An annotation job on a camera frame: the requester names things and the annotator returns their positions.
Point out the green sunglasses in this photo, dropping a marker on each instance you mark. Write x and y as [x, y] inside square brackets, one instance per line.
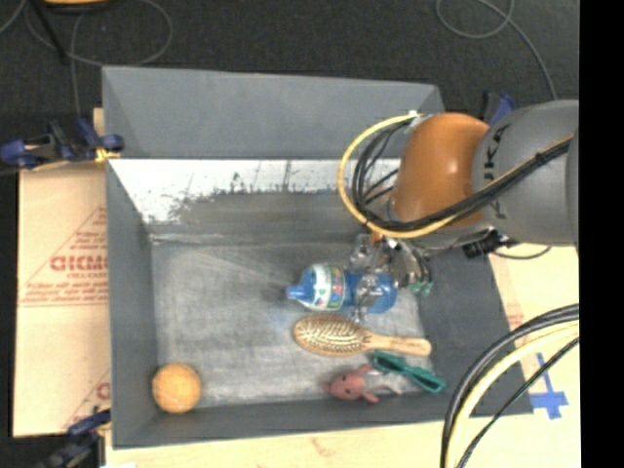
[414, 372]

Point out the orange ball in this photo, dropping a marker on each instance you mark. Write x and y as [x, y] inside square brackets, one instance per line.
[176, 388]

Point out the black cylinder on white bracket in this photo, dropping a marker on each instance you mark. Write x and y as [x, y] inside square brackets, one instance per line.
[480, 246]

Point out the grey metal bin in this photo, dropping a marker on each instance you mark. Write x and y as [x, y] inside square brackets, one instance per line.
[234, 310]

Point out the wooden hairbrush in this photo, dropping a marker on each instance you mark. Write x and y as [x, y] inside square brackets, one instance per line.
[336, 335]

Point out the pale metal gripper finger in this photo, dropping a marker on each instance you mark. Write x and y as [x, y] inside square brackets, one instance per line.
[362, 256]
[370, 292]

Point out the brown cardboard board, red print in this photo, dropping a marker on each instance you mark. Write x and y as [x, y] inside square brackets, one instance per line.
[58, 310]

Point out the blue toddler sippy cup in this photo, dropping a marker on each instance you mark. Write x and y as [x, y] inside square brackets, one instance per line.
[322, 288]

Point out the pink toy animal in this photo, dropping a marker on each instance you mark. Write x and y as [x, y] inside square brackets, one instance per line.
[347, 385]

